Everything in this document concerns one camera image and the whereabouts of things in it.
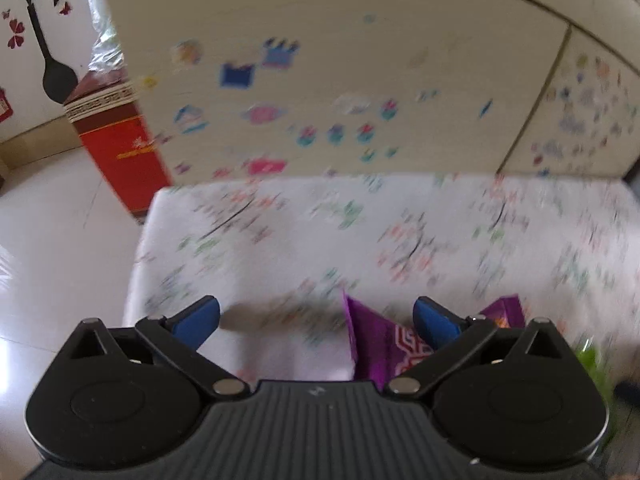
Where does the green snack packet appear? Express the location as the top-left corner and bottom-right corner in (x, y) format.
(572, 342), (613, 401)

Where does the red cardboard box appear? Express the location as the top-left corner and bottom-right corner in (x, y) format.
(62, 72), (173, 226)

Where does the floral tablecloth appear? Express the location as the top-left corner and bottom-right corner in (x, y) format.
(122, 172), (640, 391)

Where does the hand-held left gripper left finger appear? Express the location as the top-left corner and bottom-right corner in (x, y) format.
(60, 296), (251, 402)

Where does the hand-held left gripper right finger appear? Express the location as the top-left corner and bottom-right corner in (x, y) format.
(382, 296), (576, 395)

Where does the cream wooden cabinet with stickers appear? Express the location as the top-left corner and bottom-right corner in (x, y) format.
(85, 0), (640, 186)

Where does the clear plastic bag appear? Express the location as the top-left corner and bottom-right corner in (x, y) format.
(87, 0), (128, 78)

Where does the purple snack packet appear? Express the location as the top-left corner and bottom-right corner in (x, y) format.
(342, 292), (526, 393)

